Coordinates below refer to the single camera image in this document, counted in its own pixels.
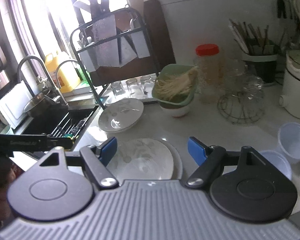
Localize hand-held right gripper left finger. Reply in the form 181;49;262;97
39;137;119;190

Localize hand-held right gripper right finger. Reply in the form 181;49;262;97
185;137;265;188

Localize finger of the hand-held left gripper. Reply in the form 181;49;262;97
46;135;73;152

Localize white ceramic bowl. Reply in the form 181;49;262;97
277;122;300;165
160;99;194;118

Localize sink drain rack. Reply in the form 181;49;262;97
51;112;88;141

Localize black kitchen sink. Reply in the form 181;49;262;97
21;104;100;144

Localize white plastic cutting board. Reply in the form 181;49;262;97
0;80;33;129

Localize stainless steel pot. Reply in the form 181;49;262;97
23;89;63;118

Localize green plastic colander bowl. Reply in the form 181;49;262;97
151;64;198;106

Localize clear drinking glass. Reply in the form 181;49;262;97
140;74;156;93
111;81;123;97
126;78;140;96

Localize grey drain tray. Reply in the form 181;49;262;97
100;79;163;105

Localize tall steel faucet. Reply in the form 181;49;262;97
16;55;69;107

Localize yellow detergent bottle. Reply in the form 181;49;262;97
44;51;81;93

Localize straw pot brush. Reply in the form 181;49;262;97
155;67;198;98

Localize green bottle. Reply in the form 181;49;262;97
76;62;91;83

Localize clear glass cup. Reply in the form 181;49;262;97
220;57;265;110

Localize plastic jar with red lid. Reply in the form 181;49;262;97
194;44;222;103

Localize black metal knife rack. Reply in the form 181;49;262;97
70;7;161;110

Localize green chopstick holder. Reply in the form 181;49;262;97
241;52;278;84

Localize steel cleaver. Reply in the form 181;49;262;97
91;14;117;67

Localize brown wooden cutting board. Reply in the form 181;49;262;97
91;0;177;87

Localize white electric cooker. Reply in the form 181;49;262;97
279;49;300;120

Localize bundle of chopsticks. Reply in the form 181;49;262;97
228;18;287;55

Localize wooden spatula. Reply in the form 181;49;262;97
127;0;145;14

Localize hanging kitchen utensils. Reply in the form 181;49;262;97
276;0;300;48

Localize round wire rack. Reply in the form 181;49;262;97
217;90;265;125

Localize black handled knife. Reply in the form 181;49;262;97
89;0;111;18

